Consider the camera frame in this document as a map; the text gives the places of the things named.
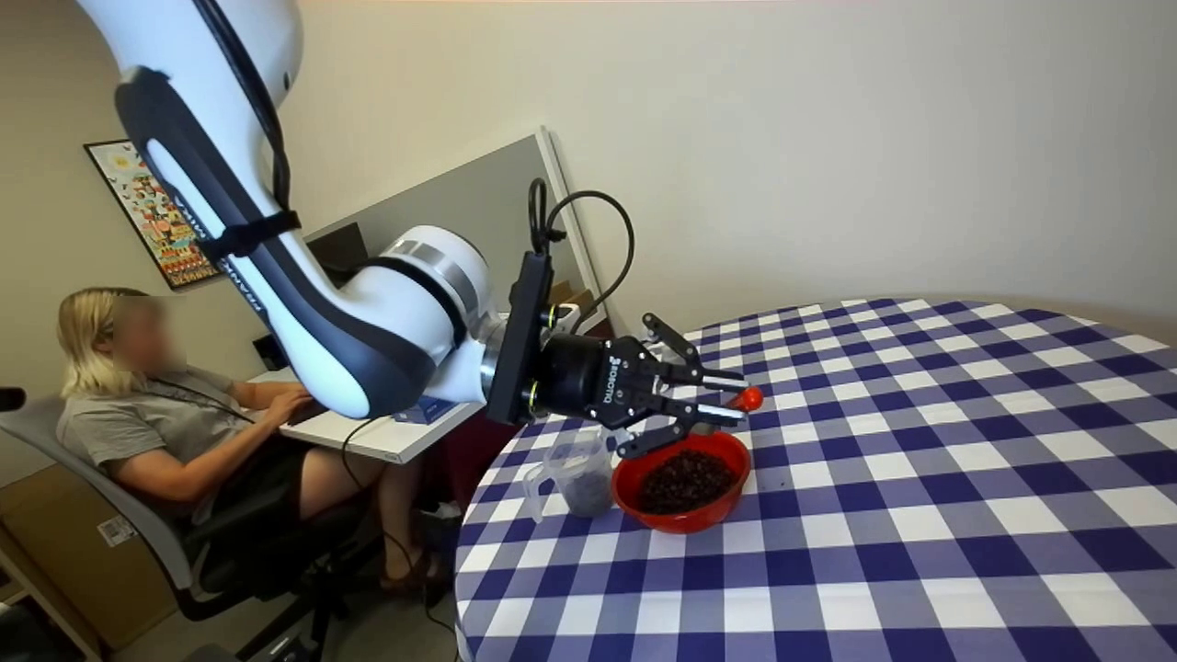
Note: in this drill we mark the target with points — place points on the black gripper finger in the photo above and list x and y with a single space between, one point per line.
684 424
684 357

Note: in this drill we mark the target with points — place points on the seated person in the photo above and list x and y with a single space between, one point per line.
196 443

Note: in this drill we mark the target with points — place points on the colourful framed wall picture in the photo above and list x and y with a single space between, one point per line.
151 216

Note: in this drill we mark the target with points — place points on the red handled metal spoon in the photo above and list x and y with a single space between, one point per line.
745 400

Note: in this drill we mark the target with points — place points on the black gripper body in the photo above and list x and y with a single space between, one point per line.
605 379

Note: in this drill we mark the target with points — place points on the white desk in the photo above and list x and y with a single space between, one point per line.
345 424

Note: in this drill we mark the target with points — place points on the blue white checkered tablecloth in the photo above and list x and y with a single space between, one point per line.
930 482

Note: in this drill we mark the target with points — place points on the red plastic bowl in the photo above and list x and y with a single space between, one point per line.
684 487

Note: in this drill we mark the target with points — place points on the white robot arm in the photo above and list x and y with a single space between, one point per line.
200 88

